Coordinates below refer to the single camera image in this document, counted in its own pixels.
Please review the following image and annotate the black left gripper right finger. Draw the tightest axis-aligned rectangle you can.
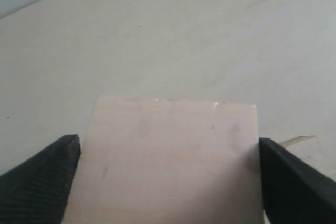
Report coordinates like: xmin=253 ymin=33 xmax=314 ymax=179
xmin=258 ymin=138 xmax=335 ymax=223

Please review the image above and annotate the large plain wooden cube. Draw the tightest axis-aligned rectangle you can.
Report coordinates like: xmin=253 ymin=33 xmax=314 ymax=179
xmin=63 ymin=96 xmax=264 ymax=223

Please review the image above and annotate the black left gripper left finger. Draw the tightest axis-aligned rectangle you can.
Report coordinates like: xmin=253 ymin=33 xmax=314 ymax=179
xmin=1 ymin=134 xmax=80 ymax=223

